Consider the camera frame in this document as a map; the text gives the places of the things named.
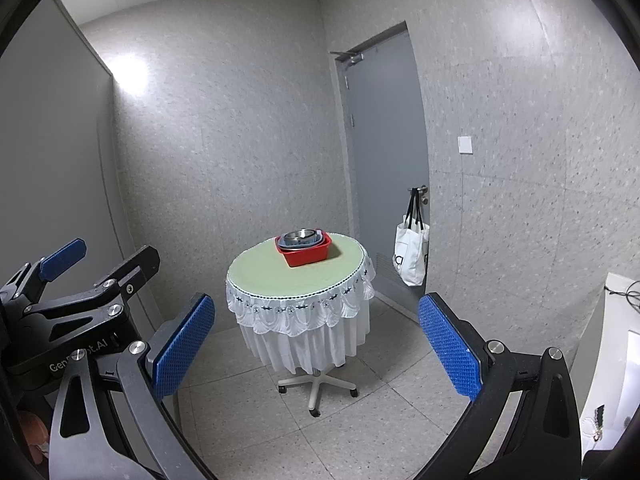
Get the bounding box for grey door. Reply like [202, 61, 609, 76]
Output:
[334, 21, 431, 296]

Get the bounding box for red plastic basin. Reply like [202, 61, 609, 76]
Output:
[275, 231, 332, 268]

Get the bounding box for blue square plate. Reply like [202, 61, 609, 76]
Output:
[278, 232, 325, 251]

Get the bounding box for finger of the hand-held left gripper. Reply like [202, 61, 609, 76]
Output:
[39, 239, 87, 283]
[95, 245, 161, 306]

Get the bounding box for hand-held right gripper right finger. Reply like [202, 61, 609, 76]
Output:
[415, 292, 583, 480]

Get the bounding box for wheeled table base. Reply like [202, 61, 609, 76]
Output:
[277, 367, 360, 418]

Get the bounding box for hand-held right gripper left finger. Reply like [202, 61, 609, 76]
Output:
[47, 294, 217, 480]

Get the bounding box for black cable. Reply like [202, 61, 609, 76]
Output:
[604, 280, 640, 312]

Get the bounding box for person's left hand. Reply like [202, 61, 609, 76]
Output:
[20, 410, 53, 467]

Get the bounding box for white desk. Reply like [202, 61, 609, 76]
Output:
[580, 271, 640, 480]

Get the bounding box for round table with lace cloth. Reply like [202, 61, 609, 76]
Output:
[225, 231, 376, 376]

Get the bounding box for white tote bag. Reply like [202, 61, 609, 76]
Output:
[393, 190, 431, 287]

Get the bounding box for large steel bowl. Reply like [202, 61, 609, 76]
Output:
[281, 229, 321, 247]

